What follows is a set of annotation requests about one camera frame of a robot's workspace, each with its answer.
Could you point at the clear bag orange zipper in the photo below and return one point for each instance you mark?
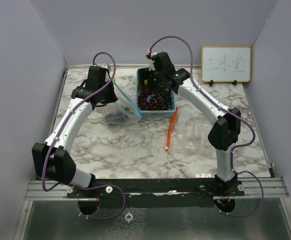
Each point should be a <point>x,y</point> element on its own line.
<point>187,134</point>

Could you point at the cherry tomatoes with green leaves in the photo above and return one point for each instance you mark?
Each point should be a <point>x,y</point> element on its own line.
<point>128,110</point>

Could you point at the clear bag blue zipper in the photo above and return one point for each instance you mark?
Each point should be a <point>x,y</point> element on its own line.
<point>124,100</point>

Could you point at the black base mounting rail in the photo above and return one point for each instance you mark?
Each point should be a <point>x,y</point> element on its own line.
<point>157,192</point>

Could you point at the blue plastic basket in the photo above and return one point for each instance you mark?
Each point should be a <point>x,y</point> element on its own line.
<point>155,113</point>

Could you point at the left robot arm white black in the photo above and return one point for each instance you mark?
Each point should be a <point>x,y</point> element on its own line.
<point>52,159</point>

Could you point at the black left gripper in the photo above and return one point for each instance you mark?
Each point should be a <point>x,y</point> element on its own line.
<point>113,97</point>

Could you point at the dark purple plum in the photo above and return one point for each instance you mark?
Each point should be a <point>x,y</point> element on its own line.
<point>116,119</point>

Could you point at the small whiteboard wooden frame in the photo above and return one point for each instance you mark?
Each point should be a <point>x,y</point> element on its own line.
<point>226,64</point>

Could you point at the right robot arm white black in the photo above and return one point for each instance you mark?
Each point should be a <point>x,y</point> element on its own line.
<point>226,127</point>

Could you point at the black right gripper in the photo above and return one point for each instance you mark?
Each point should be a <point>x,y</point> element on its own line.
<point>144,74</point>

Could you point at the dark grape bunch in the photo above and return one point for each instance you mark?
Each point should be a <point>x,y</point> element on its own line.
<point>155,100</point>

